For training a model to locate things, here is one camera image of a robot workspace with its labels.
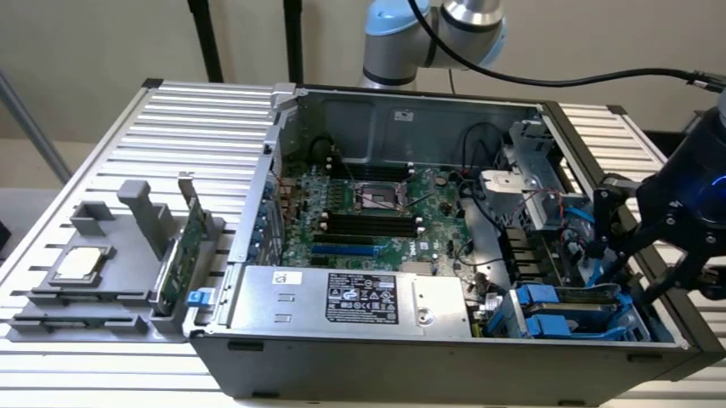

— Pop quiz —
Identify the silver power supply unit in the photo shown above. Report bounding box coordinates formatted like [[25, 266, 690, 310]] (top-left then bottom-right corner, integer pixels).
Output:
[[228, 264, 475, 340]]

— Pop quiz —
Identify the silver CPU chip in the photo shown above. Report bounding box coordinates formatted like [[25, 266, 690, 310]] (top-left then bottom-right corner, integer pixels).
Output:
[[49, 245, 113, 285]]

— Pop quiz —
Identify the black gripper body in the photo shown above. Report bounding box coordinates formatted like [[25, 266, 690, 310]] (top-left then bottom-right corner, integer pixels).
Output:
[[634, 105, 726, 252]]

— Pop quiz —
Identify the blue expansion slot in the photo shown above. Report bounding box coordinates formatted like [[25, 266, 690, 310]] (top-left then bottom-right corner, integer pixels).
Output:
[[310, 243, 380, 257]]

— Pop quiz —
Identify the black stand pole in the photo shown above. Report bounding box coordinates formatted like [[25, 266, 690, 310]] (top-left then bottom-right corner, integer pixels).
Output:
[[191, 0, 224, 84], [282, 0, 306, 84]]

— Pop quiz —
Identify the grey metal pole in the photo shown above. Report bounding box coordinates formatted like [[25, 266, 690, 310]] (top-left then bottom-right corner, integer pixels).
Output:
[[0, 69, 73, 186]]

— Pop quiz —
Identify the red and black wire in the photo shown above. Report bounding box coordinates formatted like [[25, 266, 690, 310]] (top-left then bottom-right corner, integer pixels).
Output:
[[519, 189, 566, 222]]

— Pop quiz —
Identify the disk in blue carrier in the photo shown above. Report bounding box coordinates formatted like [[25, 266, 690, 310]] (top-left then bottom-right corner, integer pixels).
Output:
[[506, 281, 646, 342]]

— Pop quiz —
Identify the black open PC case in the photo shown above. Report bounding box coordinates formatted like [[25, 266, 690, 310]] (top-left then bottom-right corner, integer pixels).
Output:
[[188, 82, 726, 401]]

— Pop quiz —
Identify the metal locking lever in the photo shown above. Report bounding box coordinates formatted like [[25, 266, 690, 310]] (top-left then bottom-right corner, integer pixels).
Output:
[[403, 190, 436, 211]]

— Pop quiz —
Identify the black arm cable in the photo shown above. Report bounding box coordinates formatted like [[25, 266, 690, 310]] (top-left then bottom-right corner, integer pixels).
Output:
[[404, 0, 726, 94]]

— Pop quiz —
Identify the metal disk bay cage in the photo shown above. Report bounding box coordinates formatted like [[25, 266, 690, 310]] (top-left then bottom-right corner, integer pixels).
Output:
[[478, 120, 586, 231]]

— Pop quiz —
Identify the CPU socket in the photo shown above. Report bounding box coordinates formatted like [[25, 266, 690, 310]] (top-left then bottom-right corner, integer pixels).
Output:
[[350, 179, 412, 214]]

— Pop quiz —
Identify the black RAM slot bank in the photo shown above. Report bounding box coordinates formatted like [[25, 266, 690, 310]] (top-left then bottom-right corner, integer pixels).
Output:
[[320, 211, 427, 240], [328, 160, 420, 182]]

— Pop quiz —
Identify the blue data wire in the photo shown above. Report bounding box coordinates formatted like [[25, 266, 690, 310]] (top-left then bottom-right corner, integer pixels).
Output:
[[558, 201, 598, 233]]

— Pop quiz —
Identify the black looped wire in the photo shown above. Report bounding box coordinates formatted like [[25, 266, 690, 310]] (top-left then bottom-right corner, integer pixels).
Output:
[[459, 122, 506, 173]]

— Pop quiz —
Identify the green motherboard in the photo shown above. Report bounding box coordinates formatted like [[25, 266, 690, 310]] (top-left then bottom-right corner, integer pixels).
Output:
[[276, 166, 475, 275]]

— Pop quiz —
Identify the grey parts rack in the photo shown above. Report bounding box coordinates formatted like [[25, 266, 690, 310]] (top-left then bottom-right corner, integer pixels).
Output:
[[7, 178, 230, 344]]

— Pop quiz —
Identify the green graphics card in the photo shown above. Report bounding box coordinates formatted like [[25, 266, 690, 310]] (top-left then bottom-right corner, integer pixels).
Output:
[[154, 170, 216, 319]]

